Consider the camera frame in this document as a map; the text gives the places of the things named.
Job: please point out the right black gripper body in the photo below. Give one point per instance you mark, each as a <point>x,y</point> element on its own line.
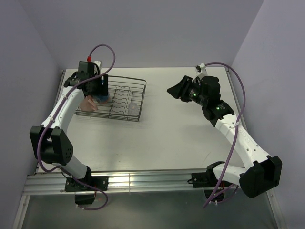
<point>191,87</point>

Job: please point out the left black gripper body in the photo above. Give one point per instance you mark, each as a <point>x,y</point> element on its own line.
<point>96,84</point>

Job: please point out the blue mug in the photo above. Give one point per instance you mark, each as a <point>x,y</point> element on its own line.
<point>101,99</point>

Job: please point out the pink mug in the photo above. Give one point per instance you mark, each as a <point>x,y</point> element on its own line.
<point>88,104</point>

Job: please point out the dark wire dish rack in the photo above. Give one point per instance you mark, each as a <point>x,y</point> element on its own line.
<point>122,91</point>

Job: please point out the clear glass cup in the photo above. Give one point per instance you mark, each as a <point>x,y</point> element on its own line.
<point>133,109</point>

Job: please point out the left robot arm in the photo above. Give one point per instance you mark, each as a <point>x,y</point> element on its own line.
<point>49,140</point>

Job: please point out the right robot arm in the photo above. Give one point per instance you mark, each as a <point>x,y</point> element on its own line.
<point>260,172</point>

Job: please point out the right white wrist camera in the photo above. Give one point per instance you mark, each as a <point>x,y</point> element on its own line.
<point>201,71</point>

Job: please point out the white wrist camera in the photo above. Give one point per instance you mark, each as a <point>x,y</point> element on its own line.
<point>201,71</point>
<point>98,64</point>

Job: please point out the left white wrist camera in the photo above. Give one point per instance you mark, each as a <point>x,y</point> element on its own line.
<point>98,64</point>

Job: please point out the aluminium rail frame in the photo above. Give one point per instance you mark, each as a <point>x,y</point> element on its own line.
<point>118,182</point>

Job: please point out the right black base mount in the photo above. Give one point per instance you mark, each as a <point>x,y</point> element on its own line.
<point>200,180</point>

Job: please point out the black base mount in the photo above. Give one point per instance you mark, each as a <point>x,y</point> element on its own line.
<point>93,184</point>
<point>200,180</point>

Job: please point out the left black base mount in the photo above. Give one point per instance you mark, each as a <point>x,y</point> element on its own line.
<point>93,184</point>

